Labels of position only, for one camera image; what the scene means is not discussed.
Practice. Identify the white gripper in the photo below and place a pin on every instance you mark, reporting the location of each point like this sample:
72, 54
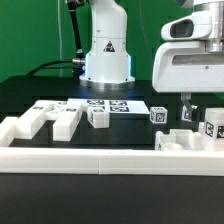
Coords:
192, 57

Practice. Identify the white U-shaped fence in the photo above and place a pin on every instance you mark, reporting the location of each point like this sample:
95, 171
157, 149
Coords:
104, 162

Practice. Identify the white chair back frame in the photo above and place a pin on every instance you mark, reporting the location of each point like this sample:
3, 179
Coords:
65, 116

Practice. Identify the white marker base plate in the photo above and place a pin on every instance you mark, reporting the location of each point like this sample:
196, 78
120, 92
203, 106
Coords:
113, 106

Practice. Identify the white chair seat part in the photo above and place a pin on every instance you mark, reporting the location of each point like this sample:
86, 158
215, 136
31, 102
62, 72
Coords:
178, 140

